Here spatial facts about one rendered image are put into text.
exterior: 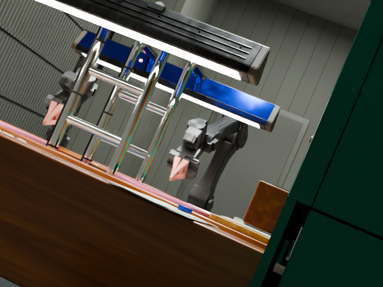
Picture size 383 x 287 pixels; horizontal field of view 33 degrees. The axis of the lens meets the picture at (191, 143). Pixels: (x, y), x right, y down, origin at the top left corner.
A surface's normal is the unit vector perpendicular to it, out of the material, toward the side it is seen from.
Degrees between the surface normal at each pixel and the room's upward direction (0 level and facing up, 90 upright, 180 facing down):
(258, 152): 90
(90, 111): 90
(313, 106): 90
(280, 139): 90
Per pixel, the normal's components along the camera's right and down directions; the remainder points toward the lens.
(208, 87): 0.07, -0.61
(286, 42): -0.15, -0.14
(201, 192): -0.24, -0.39
